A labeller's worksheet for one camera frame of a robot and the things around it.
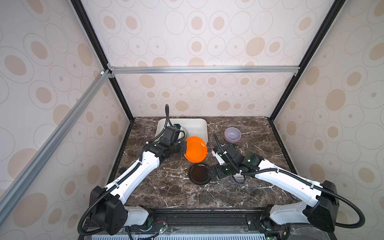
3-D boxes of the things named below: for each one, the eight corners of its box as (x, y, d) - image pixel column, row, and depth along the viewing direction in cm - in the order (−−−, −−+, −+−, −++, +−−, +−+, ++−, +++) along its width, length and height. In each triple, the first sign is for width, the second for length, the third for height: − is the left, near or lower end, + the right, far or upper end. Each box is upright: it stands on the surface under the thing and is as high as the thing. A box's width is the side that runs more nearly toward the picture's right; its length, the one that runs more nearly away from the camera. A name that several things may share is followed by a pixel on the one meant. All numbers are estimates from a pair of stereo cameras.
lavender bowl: (223, 146, 105) (225, 139, 99) (222, 134, 113) (223, 127, 106) (240, 146, 106) (242, 139, 99) (237, 134, 113) (239, 127, 106)
